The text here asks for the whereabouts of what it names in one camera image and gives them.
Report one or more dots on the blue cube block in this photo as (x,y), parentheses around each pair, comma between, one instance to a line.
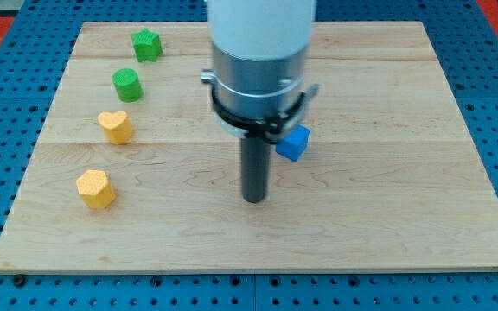
(293,145)

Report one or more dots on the light wooden board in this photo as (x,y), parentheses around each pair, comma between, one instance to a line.
(391,181)

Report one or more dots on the yellow hexagon block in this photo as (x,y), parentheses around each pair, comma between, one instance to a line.
(95,189)

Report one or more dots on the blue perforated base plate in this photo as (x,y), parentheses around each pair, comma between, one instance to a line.
(36,40)

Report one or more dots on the green cylinder block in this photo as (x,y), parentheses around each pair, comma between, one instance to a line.
(127,85)

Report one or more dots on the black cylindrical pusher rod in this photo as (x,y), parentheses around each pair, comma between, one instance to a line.
(255,165)

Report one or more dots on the yellow heart block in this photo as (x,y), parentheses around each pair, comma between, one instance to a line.
(117,126)

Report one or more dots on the green star block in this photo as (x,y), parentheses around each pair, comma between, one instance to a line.
(147,45)

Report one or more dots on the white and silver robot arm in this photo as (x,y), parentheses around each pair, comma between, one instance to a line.
(258,60)

